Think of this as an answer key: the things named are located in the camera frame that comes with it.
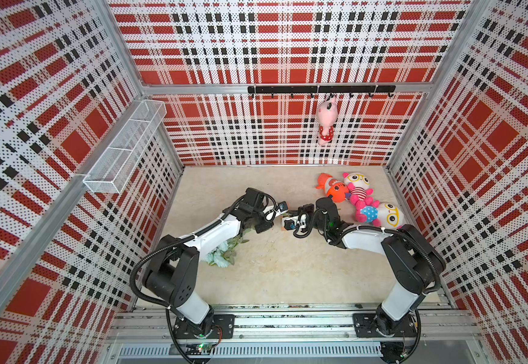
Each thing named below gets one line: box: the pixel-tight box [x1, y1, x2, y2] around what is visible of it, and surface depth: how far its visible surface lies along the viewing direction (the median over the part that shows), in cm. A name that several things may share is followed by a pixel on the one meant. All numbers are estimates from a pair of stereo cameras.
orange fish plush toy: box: [315, 172, 350, 203], surface depth 103 cm
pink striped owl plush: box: [342, 172, 374, 206], surface depth 107 cm
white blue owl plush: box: [355, 200, 405, 230], surface depth 97 cm
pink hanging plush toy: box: [316, 95, 339, 147], surface depth 95 cm
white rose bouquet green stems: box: [205, 228, 252, 268], surface depth 87 cm
